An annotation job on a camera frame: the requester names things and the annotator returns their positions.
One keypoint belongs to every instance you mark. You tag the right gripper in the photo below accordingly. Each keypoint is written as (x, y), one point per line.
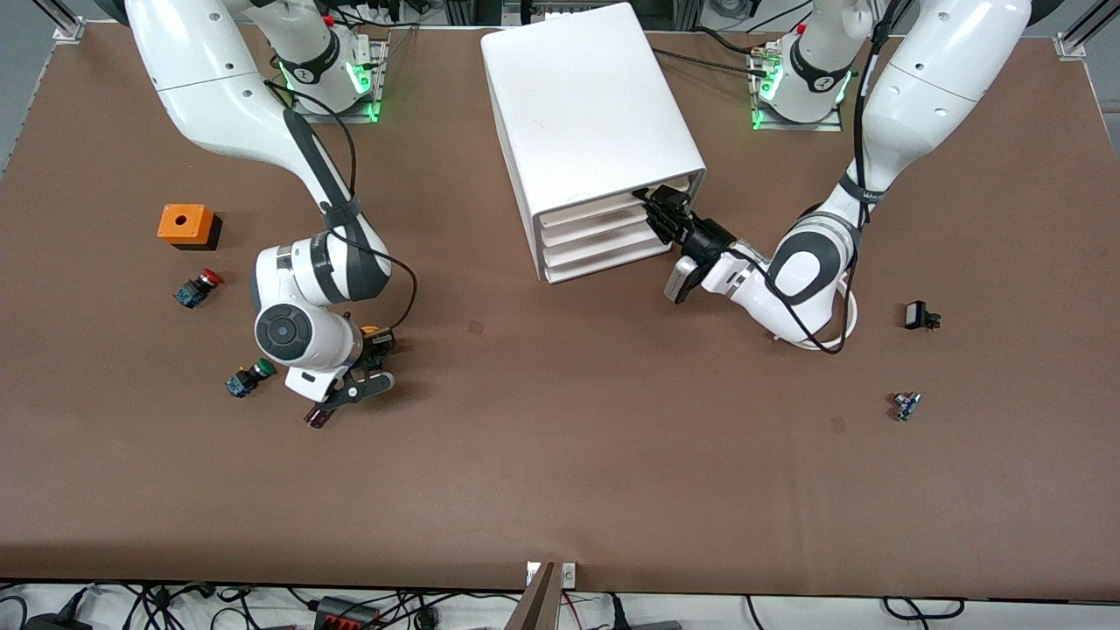
(374, 356)

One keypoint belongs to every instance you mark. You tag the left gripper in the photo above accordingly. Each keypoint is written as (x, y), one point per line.
(707, 238)

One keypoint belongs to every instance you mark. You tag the yellow push button switch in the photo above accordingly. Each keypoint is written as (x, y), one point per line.
(370, 332)

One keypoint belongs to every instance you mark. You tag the white plastic drawer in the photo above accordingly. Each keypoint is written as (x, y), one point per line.
(595, 208)
(604, 248)
(599, 227)
(608, 267)

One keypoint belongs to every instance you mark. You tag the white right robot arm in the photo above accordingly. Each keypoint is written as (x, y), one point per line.
(210, 87)

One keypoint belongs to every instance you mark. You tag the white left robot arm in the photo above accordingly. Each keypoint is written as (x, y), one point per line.
(927, 87)

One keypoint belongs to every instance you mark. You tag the red mushroom push button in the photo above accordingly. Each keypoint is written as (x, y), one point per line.
(208, 279)

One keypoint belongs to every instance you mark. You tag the black square white-faced push button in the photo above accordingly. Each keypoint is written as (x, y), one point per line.
(915, 315)

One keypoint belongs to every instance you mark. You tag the dark brown cylindrical capacitor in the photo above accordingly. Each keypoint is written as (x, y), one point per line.
(317, 417)

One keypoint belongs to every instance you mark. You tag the black red power strip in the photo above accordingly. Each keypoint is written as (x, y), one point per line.
(346, 617)

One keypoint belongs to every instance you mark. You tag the chrome metal valve fitting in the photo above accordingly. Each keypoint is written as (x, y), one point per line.
(906, 406)

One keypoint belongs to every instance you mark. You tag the black power adapter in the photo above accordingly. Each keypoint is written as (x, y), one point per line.
(57, 623)

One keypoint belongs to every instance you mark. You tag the green push button switch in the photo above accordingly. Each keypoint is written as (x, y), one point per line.
(262, 367)

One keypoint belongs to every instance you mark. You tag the orange button enclosure box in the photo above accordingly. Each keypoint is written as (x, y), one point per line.
(184, 223)

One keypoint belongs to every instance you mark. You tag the aluminium frame post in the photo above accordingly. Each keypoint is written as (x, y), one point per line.
(1081, 35)
(66, 22)

